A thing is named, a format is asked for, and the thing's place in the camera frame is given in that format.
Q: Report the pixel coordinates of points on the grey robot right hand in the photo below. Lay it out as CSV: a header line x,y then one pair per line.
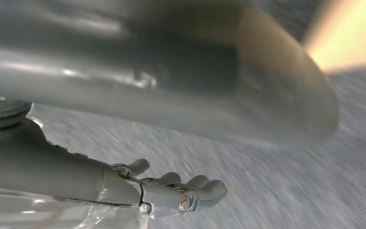
x,y
60,164

